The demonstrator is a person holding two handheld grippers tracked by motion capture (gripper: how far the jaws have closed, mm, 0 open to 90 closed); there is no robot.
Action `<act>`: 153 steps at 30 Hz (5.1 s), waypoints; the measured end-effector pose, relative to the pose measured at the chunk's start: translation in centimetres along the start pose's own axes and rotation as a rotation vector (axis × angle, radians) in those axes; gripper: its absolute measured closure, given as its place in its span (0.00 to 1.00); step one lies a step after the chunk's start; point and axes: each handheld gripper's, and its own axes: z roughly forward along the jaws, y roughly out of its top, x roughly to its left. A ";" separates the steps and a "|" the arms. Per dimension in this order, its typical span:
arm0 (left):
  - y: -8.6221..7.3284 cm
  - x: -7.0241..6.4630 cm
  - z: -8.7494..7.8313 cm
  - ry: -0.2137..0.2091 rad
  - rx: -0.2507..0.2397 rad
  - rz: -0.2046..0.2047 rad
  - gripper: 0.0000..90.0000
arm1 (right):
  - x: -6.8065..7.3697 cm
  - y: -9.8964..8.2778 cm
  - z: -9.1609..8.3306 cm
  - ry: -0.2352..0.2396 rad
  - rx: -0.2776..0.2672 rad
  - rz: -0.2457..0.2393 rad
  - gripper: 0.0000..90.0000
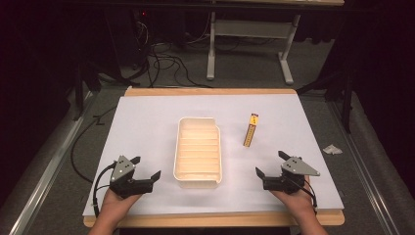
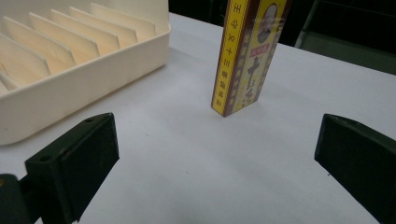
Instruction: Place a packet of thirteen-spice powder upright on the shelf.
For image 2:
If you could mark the yellow and brown carton box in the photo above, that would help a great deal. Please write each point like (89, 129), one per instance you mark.
(246, 59)

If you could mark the cream plastic divider rack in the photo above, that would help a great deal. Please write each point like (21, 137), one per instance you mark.
(74, 71)

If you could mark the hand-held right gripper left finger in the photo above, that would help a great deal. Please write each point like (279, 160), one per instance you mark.
(77, 168)

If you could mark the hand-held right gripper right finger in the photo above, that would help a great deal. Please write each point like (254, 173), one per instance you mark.
(358, 158)

